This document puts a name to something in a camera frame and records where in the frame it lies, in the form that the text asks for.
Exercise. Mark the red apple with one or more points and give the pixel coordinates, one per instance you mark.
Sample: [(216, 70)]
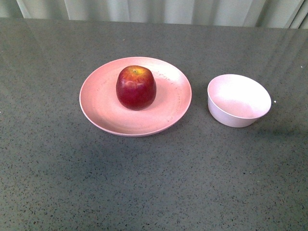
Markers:
[(136, 87)]

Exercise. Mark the pink plate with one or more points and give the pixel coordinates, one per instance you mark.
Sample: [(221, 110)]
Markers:
[(102, 108)]

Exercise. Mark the light pink bowl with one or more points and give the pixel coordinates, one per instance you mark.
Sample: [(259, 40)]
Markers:
[(237, 101)]

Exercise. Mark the white pleated curtain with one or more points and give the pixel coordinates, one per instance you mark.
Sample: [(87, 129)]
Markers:
[(246, 13)]

